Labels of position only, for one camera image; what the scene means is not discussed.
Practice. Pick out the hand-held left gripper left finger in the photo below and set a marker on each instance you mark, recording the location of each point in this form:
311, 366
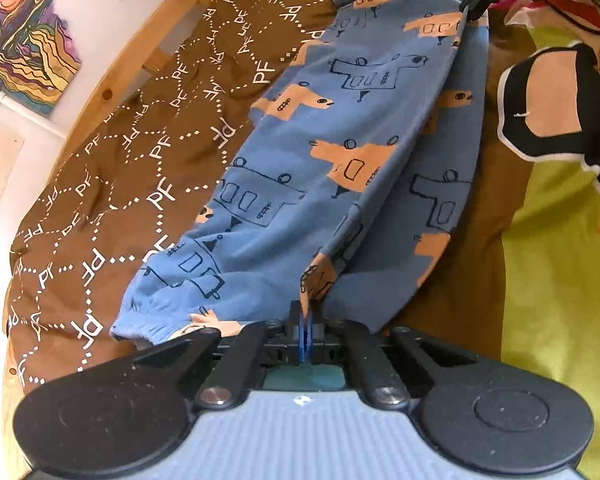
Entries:
296, 332

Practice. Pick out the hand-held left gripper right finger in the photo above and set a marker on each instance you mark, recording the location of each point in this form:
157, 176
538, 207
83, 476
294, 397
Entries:
312, 332

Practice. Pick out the blue printed pants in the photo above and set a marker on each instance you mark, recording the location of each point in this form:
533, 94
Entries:
305, 160

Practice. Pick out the multicoloured patchwork blanket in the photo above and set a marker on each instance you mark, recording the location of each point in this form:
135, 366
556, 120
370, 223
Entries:
550, 270

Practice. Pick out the brown patterned blanket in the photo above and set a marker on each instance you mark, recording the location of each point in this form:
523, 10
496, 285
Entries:
145, 125

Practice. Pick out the wooden bed frame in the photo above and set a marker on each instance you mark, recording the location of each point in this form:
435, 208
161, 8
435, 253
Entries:
115, 80

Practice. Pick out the wavy yellow wall poster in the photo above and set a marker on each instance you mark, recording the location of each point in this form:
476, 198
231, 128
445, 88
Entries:
25, 50

